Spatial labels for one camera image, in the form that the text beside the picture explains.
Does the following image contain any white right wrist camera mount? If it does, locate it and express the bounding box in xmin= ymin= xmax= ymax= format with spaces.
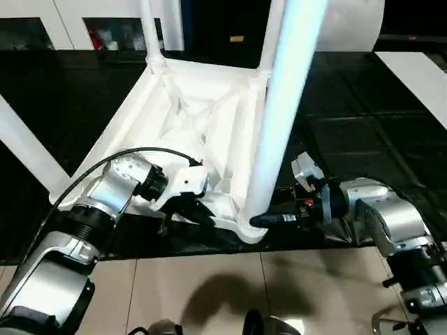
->
xmin=290 ymin=151 xmax=333 ymax=227

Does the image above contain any grey cushion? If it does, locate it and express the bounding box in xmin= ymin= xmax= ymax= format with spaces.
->
xmin=313 ymin=0 xmax=386 ymax=54

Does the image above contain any silver metal stand frame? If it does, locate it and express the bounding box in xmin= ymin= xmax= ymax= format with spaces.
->
xmin=371 ymin=306 xmax=420 ymax=335

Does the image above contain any black robot right foot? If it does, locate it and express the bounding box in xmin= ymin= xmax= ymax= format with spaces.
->
xmin=243 ymin=308 xmax=298 ymax=335

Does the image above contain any white plastic table leg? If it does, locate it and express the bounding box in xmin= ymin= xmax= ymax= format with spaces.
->
xmin=138 ymin=0 xmax=168 ymax=71
xmin=0 ymin=93 xmax=73 ymax=204
xmin=240 ymin=0 xmax=330 ymax=225
xmin=256 ymin=0 xmax=286 ymax=77

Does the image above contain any black sofa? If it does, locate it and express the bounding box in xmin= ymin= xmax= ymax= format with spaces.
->
xmin=180 ymin=0 xmax=447 ymax=54

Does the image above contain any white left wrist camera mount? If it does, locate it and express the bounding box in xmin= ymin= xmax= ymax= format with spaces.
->
xmin=149 ymin=165 xmax=210 ymax=211

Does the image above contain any white flat board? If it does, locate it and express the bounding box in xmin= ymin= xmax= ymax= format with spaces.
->
xmin=372 ymin=50 xmax=447 ymax=133

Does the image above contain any white plastic table top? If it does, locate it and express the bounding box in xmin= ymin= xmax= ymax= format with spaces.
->
xmin=47 ymin=57 xmax=277 ymax=246

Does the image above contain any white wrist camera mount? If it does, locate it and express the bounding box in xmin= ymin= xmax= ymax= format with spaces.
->
xmin=290 ymin=151 xmax=333 ymax=227
xmin=149 ymin=165 xmax=210 ymax=211

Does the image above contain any black television with red logo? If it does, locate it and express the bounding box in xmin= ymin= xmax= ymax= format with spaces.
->
xmin=378 ymin=34 xmax=447 ymax=43

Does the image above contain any white sideboard cabinet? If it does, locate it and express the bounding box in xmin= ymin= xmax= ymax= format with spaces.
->
xmin=0 ymin=0 xmax=186 ymax=52

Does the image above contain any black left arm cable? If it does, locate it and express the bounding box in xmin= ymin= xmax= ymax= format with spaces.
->
xmin=20 ymin=147 xmax=205 ymax=267

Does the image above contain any red packet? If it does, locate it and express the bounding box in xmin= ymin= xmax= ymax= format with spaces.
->
xmin=88 ymin=27 xmax=106 ymax=51

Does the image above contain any black work mat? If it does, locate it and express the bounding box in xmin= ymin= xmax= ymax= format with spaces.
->
xmin=0 ymin=47 xmax=447 ymax=262

